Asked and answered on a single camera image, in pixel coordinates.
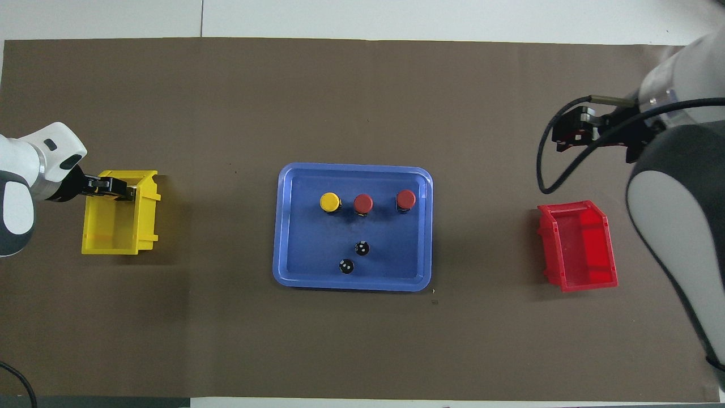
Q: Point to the yellow push button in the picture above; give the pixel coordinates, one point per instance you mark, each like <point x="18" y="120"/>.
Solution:
<point x="329" y="202"/>
<point x="131" y="194"/>

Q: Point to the red plastic bin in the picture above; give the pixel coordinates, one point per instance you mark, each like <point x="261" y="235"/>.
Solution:
<point x="583" y="249"/>

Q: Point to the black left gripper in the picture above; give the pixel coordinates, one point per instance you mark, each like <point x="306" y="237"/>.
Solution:
<point x="72" y="184"/>

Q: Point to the brown paper table mat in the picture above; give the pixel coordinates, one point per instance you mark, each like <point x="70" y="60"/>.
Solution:
<point x="226" y="328"/>

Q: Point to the blue plastic tray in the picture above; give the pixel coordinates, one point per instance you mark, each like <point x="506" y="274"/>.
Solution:
<point x="317" y="249"/>

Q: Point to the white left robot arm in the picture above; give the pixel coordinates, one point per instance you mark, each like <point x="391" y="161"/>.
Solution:
<point x="22" y="170"/>

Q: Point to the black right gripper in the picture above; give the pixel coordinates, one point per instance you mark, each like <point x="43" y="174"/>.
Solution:
<point x="628" y="127"/>

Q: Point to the small black knob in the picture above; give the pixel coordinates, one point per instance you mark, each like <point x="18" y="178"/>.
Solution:
<point x="346" y="266"/>
<point x="362" y="248"/>

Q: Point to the red push button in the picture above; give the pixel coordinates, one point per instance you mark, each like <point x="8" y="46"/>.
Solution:
<point x="363" y="203"/>
<point x="405" y="199"/>

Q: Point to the yellow plastic bin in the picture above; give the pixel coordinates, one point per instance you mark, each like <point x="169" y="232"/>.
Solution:
<point x="146" y="221"/>

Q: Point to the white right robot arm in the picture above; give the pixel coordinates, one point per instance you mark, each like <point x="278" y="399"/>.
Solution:
<point x="679" y="215"/>

